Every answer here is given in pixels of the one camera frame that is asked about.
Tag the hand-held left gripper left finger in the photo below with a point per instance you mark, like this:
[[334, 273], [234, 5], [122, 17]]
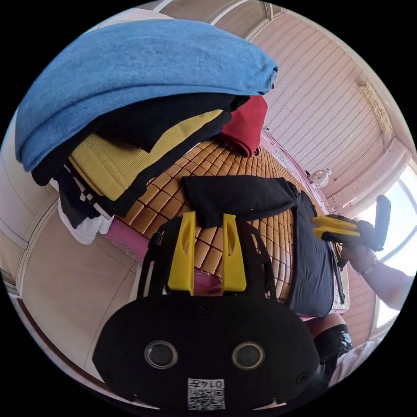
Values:
[[182, 257]]

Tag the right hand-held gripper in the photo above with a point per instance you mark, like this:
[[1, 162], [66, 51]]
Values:
[[367, 233]]

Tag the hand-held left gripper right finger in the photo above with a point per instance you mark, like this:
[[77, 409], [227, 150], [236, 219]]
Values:
[[233, 257]]

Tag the black long sleeve shirt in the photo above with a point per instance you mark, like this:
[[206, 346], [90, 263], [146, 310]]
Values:
[[247, 195]]

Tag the person's right forearm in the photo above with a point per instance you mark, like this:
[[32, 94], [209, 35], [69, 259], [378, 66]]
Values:
[[389, 283]]

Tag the person's right hand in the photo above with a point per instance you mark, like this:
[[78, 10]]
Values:
[[358, 257]]

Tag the small white fan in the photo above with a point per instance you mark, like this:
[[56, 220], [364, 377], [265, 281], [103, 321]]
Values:
[[321, 177]]

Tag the window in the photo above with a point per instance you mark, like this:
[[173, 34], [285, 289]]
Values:
[[402, 208]]

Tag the person's body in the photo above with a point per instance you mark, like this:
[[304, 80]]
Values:
[[338, 352]]

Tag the pile of clothes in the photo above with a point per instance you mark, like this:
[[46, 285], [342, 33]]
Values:
[[130, 81]]

